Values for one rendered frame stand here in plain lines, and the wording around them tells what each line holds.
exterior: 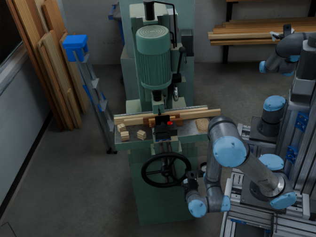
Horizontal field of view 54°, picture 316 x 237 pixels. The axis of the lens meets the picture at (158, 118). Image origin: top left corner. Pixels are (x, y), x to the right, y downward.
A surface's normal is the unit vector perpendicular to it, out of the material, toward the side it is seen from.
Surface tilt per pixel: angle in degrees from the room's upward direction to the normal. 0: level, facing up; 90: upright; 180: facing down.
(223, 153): 85
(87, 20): 90
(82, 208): 0
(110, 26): 90
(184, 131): 0
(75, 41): 0
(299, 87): 90
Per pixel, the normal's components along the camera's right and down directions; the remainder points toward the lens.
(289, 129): -0.31, 0.62
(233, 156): -0.03, 0.55
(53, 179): -0.07, -0.77
